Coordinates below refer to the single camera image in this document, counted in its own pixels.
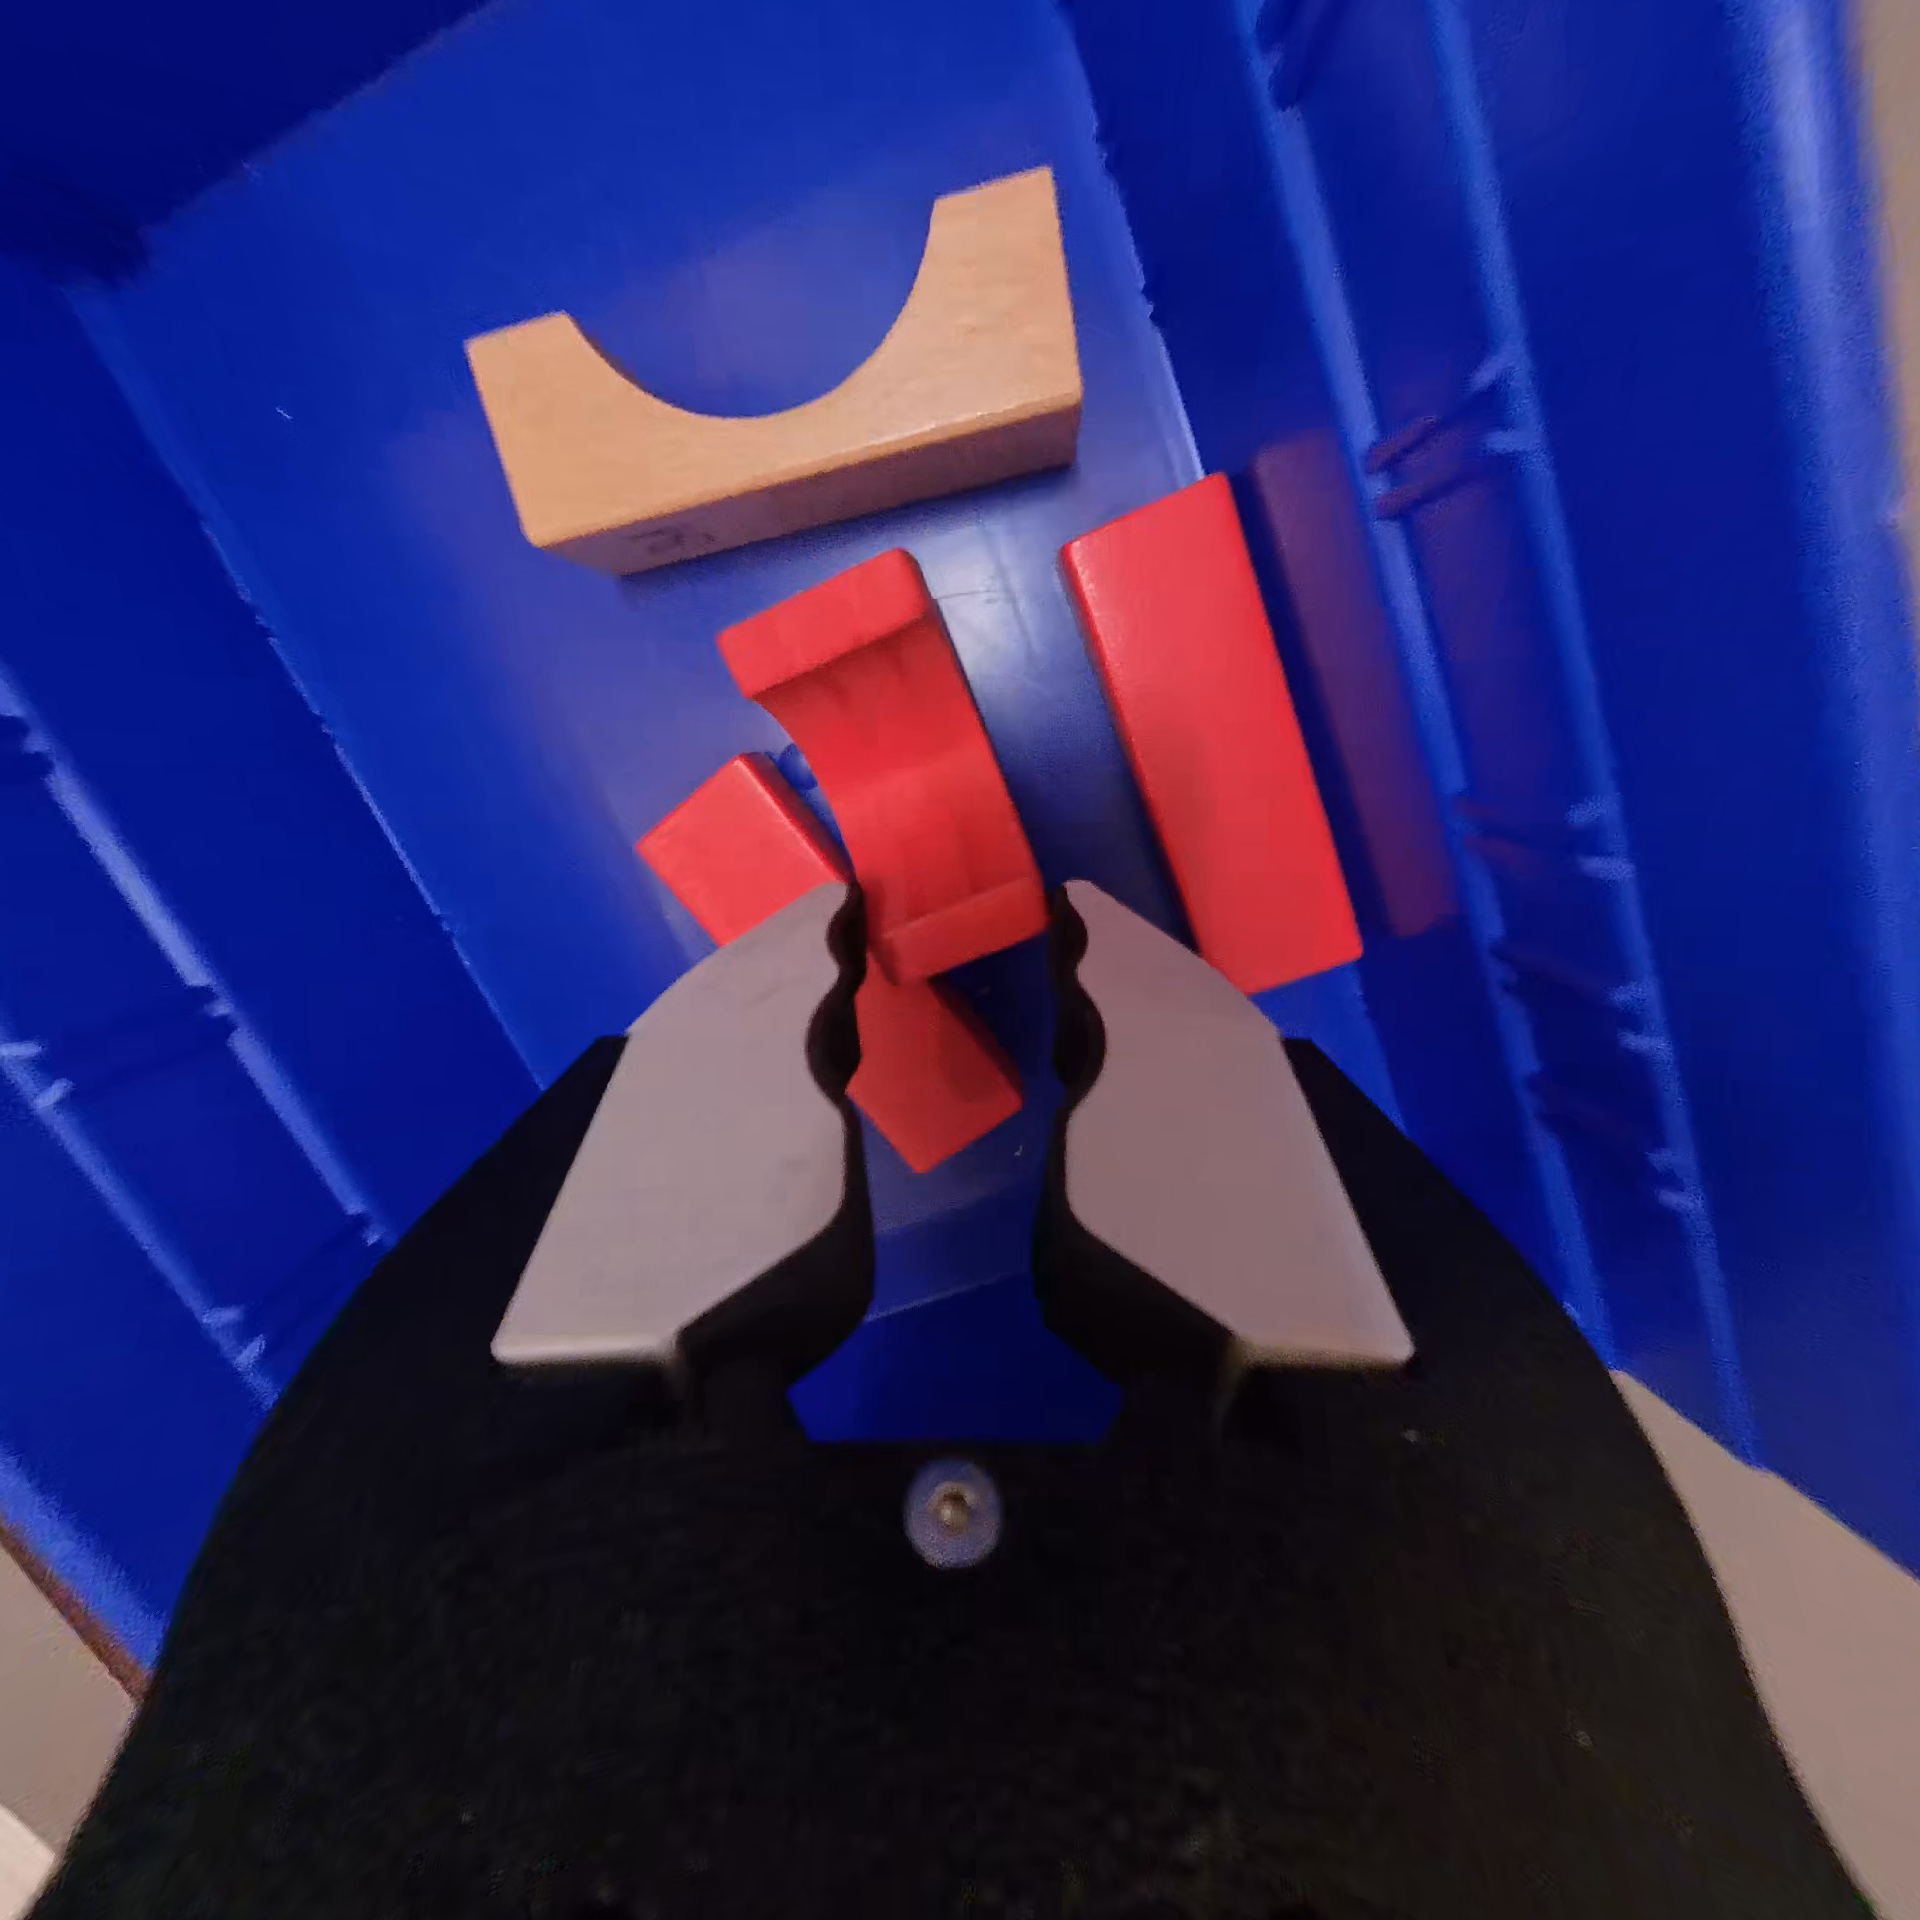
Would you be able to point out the blue plastic bin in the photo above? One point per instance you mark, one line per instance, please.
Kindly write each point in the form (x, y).
(450, 150)

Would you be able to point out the natural wooden arch block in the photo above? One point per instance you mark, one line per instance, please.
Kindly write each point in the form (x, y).
(675, 464)

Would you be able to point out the small red block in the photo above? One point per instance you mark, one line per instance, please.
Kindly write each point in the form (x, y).
(734, 855)

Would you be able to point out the red arch block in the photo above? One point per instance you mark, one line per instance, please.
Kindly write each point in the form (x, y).
(900, 750)

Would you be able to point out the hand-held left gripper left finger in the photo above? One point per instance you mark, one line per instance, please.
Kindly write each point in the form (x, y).
(704, 1171)

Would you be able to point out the long red rectangular block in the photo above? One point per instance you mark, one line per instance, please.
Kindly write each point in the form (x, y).
(1200, 721)

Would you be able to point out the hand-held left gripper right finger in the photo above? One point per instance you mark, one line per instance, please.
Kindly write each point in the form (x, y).
(1200, 1171)

